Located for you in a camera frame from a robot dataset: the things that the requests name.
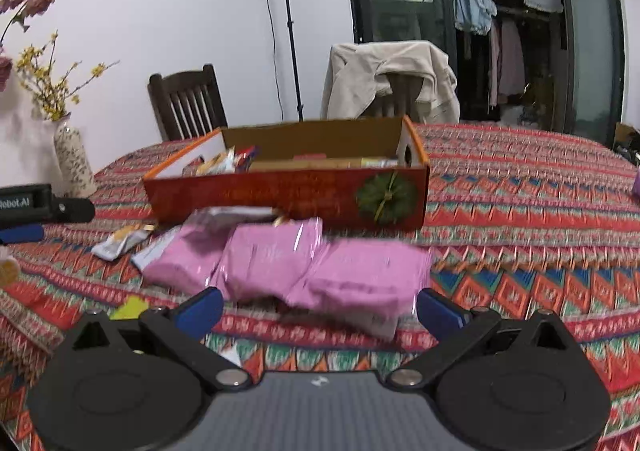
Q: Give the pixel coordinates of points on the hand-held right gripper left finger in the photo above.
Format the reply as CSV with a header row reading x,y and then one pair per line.
x,y
205,309

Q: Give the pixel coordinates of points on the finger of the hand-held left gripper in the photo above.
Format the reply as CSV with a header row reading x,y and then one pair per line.
x,y
22,234
75,211

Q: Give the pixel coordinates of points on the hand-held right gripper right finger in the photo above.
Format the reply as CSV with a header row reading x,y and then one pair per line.
x,y
440,312

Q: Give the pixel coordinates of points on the pink snack packet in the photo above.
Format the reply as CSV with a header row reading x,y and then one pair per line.
x,y
365,276
270,256
185,261

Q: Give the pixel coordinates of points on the orange cardboard box pumpkin print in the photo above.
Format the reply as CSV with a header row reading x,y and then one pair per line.
x,y
300,196

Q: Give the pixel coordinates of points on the white floral ceramic vase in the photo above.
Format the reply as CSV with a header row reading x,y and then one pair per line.
x,y
75,161

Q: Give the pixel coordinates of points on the small white and orange packet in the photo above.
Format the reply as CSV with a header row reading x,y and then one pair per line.
x,y
122,241

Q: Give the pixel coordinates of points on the flat white packet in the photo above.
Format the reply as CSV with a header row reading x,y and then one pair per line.
x,y
380,326

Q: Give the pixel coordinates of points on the yellow-green long packet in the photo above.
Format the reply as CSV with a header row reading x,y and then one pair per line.
x,y
129,308

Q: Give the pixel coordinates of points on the grey purple snack packet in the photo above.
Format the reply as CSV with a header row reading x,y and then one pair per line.
x,y
230,218

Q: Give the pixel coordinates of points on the yellow flower branches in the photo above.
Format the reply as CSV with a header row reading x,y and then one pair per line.
x,y
50,101

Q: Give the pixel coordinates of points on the red and blue packet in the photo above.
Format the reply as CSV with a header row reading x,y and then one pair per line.
x,y
247,158

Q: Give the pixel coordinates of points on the dark wooden chair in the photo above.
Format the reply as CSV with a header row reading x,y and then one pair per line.
x,y
190,101

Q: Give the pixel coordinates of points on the wooden chair under jacket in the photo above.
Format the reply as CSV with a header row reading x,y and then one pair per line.
x,y
400,96

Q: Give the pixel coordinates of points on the lilac tissue pack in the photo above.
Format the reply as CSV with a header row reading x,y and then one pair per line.
x,y
636,183

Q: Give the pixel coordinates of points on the beige jacket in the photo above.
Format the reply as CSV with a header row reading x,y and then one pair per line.
x,y
355,76

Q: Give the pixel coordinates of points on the open brown cardboard box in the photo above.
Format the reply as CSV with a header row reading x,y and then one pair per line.
x,y
627,138

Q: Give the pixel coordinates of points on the hanging mauve garment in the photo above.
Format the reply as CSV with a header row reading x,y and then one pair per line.
x,y
509,61

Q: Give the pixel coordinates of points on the studio light on stand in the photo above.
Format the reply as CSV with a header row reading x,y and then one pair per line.
x,y
290,31

